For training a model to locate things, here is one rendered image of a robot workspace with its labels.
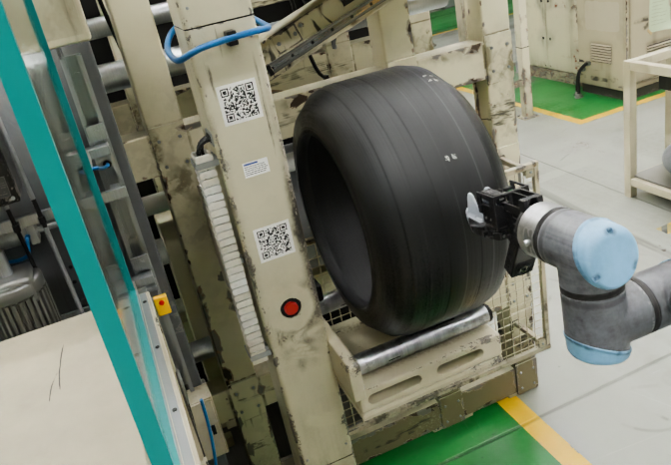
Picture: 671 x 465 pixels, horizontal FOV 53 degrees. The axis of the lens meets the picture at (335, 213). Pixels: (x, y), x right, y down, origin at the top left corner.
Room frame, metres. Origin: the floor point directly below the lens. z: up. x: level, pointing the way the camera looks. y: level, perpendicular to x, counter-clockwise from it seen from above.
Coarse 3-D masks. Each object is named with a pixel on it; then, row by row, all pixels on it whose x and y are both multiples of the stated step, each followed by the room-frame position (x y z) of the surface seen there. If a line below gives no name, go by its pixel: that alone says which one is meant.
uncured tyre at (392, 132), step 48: (336, 96) 1.32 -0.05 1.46; (384, 96) 1.29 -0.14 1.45; (432, 96) 1.28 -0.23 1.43; (336, 144) 1.24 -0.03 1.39; (384, 144) 1.18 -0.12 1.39; (432, 144) 1.19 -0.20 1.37; (480, 144) 1.20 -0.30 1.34; (336, 192) 1.64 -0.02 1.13; (384, 192) 1.13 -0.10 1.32; (432, 192) 1.13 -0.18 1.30; (480, 192) 1.15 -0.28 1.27; (336, 240) 1.58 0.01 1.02; (384, 240) 1.11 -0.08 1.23; (432, 240) 1.10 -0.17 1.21; (480, 240) 1.13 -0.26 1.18; (336, 288) 1.45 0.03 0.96; (384, 288) 1.13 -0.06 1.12; (432, 288) 1.11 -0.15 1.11; (480, 288) 1.16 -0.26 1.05
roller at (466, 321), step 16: (448, 320) 1.26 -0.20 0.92; (464, 320) 1.26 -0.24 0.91; (480, 320) 1.27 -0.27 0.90; (400, 336) 1.24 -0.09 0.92; (416, 336) 1.23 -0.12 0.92; (432, 336) 1.24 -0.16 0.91; (448, 336) 1.25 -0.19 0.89; (368, 352) 1.21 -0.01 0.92; (384, 352) 1.20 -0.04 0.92; (400, 352) 1.21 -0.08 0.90; (368, 368) 1.19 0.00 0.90
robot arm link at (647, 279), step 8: (664, 264) 0.86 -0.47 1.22; (640, 272) 0.86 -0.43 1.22; (648, 272) 0.85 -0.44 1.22; (656, 272) 0.85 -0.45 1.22; (664, 272) 0.84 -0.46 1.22; (632, 280) 0.84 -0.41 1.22; (640, 280) 0.83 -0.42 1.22; (648, 280) 0.83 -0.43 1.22; (656, 280) 0.83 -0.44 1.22; (664, 280) 0.82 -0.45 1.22; (648, 288) 0.82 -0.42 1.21; (656, 288) 0.82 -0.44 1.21; (664, 288) 0.81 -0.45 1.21; (648, 296) 0.81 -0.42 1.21; (656, 296) 0.81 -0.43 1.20; (664, 296) 0.81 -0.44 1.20; (656, 304) 0.80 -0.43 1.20; (664, 304) 0.80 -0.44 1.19; (656, 312) 0.79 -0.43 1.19; (664, 312) 0.80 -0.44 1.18; (656, 320) 0.79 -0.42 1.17; (664, 320) 0.80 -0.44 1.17; (656, 328) 0.80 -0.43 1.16
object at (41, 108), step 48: (0, 0) 0.50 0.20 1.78; (0, 48) 0.49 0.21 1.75; (48, 48) 1.01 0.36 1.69; (48, 96) 0.73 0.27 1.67; (48, 144) 0.50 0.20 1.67; (48, 192) 0.49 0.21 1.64; (96, 192) 1.01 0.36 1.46; (96, 240) 0.65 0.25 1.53; (96, 288) 0.50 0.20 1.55; (144, 336) 0.85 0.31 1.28; (144, 384) 0.50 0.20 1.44; (144, 432) 0.49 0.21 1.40
